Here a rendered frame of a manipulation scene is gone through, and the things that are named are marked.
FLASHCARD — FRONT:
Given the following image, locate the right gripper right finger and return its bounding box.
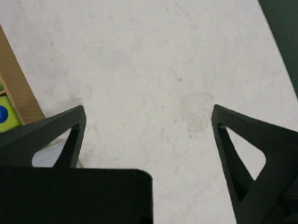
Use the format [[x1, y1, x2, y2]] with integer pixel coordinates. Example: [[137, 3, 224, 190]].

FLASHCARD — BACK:
[[211, 104, 298, 224]]

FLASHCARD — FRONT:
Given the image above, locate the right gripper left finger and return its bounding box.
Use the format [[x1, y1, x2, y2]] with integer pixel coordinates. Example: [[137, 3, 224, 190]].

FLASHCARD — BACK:
[[0, 105, 87, 168]]

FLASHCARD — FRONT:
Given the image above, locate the brown cardboard divided carton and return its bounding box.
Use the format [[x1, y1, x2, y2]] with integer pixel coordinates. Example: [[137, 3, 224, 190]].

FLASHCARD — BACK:
[[0, 24, 45, 125]]

